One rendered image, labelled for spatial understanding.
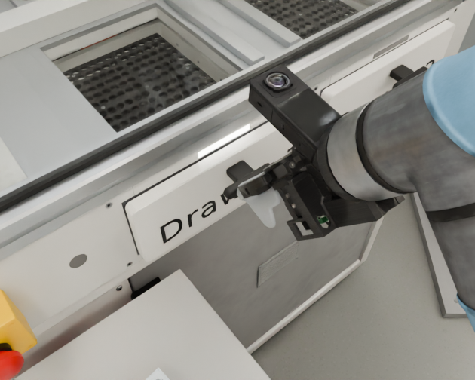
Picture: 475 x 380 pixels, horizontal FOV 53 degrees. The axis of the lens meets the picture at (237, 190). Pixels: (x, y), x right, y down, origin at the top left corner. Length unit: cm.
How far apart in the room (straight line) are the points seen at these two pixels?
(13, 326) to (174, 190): 22
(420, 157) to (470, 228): 5
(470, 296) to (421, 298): 128
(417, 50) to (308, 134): 42
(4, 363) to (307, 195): 33
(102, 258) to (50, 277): 7
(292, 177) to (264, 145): 18
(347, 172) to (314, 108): 10
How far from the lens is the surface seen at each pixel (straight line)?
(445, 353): 156
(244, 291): 101
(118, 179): 52
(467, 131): 28
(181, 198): 57
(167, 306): 66
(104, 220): 55
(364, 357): 148
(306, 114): 43
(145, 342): 65
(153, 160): 54
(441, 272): 164
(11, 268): 54
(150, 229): 58
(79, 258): 58
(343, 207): 43
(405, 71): 77
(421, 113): 30
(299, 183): 44
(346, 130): 36
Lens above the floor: 135
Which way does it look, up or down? 51 degrees down
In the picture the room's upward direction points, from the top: straight up
